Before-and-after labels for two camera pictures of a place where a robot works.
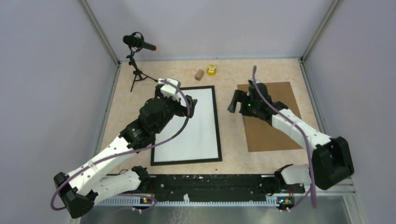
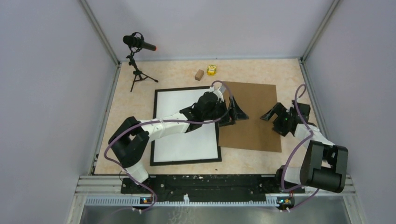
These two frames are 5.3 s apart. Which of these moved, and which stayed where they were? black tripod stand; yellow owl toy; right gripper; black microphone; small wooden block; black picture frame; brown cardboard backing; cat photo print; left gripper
Moved: brown cardboard backing; right gripper; left gripper
Stayed: yellow owl toy; black microphone; cat photo print; black tripod stand; small wooden block; black picture frame
